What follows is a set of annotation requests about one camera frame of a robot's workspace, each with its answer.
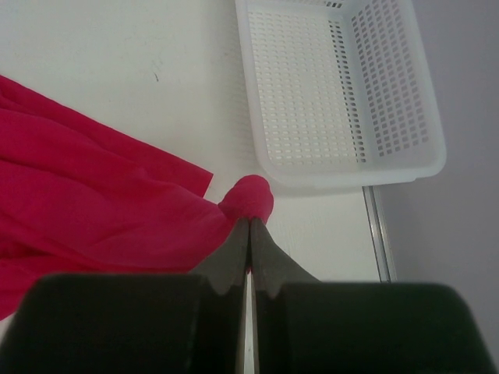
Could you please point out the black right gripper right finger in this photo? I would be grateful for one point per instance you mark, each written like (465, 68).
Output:
(304, 325)

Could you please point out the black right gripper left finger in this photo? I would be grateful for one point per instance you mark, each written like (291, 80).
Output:
(135, 323)

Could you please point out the magenta t shirt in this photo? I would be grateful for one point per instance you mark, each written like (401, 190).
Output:
(80, 197)

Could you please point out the white perforated plastic basket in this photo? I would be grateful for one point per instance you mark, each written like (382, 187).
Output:
(340, 94)

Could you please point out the aluminium front rail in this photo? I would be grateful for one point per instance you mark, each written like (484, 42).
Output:
(379, 234)

